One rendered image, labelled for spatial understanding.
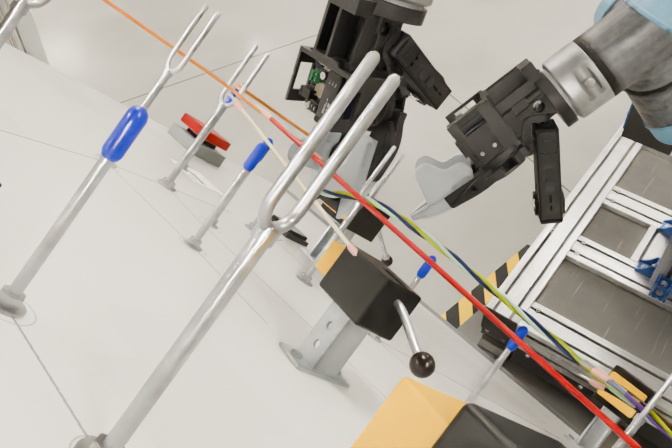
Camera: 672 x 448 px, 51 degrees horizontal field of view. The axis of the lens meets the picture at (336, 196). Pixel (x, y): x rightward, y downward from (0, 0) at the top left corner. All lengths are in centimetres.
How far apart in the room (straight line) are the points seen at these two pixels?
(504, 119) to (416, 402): 64
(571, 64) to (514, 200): 167
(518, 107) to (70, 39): 271
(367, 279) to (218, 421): 14
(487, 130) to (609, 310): 121
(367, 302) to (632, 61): 47
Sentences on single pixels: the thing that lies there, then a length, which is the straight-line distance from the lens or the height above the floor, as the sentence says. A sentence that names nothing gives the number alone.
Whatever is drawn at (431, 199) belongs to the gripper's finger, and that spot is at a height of 111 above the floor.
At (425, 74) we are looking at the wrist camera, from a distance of 67.
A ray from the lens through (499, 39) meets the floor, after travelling 318.
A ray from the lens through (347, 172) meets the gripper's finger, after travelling 64.
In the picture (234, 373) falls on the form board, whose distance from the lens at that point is 34.
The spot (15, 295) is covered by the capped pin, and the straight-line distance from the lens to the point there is 27.
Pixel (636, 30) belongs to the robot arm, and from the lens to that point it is 78.
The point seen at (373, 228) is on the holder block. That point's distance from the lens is 73.
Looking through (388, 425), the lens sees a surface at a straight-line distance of 16.
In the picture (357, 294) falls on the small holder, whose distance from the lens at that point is 40.
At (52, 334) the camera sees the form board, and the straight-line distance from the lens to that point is 28.
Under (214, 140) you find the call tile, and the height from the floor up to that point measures 111.
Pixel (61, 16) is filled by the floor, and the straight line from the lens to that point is 349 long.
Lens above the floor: 168
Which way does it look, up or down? 45 degrees down
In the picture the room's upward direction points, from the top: straight up
